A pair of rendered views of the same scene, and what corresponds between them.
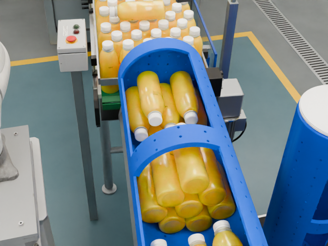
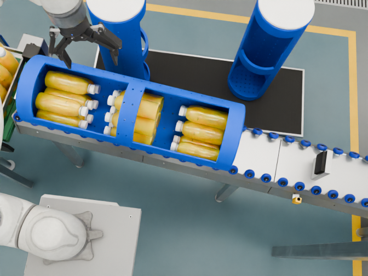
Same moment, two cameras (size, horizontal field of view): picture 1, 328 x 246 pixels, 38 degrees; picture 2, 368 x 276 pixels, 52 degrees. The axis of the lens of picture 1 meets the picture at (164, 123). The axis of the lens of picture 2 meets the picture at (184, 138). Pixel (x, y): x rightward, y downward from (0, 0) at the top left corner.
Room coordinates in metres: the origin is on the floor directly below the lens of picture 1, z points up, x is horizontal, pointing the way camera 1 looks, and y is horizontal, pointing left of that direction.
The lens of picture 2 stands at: (0.50, 0.41, 2.59)
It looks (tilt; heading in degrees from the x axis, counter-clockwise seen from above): 73 degrees down; 282
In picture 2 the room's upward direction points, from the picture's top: 12 degrees clockwise
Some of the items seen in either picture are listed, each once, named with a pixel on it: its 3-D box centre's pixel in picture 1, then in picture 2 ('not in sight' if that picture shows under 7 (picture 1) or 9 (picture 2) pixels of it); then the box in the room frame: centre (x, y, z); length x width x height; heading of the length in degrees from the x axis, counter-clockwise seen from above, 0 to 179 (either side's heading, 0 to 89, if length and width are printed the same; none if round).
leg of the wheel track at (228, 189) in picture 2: not in sight; (226, 190); (0.28, -0.08, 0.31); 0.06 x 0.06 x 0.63; 10
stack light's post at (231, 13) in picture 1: (219, 105); not in sight; (1.76, -0.26, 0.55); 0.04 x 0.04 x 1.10; 10
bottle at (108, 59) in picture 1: (109, 68); not in sight; (1.42, 0.21, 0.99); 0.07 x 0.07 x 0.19
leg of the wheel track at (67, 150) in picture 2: not in sight; (69, 151); (1.25, 0.08, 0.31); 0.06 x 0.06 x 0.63; 10
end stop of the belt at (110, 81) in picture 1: (154, 78); (10, 92); (1.41, 0.04, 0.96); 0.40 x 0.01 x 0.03; 100
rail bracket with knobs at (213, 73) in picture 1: (209, 83); (34, 57); (1.40, -0.16, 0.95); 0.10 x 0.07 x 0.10; 100
